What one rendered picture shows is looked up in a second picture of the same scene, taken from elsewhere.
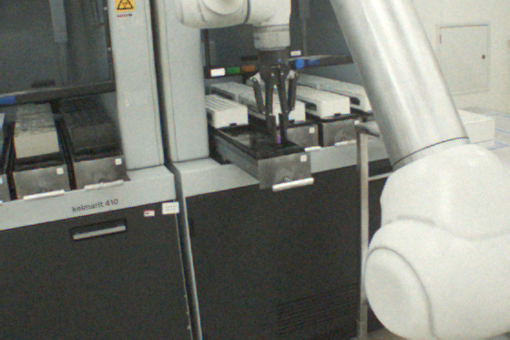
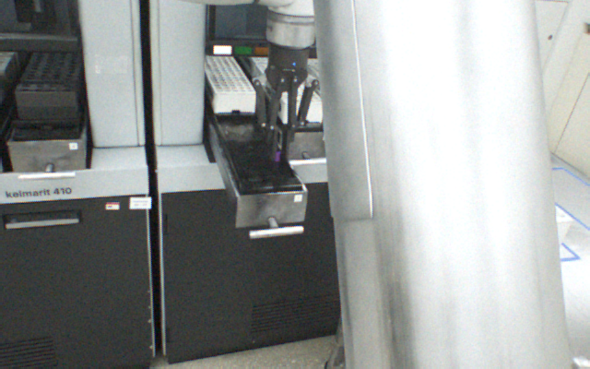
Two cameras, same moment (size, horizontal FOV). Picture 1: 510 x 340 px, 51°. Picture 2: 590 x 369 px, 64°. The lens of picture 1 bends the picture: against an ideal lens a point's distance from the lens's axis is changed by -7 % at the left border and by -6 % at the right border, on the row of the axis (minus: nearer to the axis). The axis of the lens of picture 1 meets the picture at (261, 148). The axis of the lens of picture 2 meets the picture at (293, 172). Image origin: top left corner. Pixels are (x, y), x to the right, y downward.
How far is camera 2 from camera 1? 0.56 m
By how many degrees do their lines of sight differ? 15
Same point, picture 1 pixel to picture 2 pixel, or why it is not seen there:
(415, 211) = not seen: outside the picture
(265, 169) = (246, 206)
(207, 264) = (179, 263)
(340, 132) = not seen: hidden behind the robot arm
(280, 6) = not seen: outside the picture
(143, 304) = (97, 297)
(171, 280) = (134, 275)
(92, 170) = (35, 153)
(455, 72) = not seen: hidden behind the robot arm
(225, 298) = (195, 296)
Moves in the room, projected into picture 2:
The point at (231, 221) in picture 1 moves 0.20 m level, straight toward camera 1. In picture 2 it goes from (214, 222) to (199, 279)
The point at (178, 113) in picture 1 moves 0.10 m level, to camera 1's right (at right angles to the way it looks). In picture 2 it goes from (168, 90) to (212, 97)
